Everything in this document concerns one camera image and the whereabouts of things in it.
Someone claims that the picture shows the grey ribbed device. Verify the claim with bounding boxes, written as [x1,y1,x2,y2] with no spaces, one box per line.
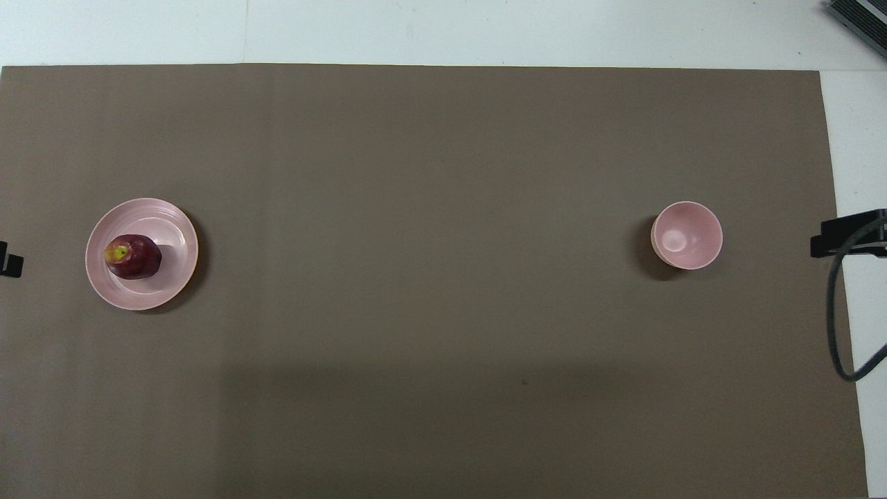
[826,0,887,60]

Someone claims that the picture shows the brown paper table mat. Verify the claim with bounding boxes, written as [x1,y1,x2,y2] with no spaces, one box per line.
[0,64,869,499]

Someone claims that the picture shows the pink plate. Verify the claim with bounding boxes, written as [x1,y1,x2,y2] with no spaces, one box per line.
[85,198,200,311]

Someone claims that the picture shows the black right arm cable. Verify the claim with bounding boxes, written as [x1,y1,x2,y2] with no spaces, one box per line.
[826,222,887,383]

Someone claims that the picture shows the pink bowl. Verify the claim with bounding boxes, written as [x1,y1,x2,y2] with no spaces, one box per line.
[651,201,723,271]

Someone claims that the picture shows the dark red apple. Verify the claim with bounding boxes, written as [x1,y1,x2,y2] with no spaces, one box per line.
[104,234,163,281]

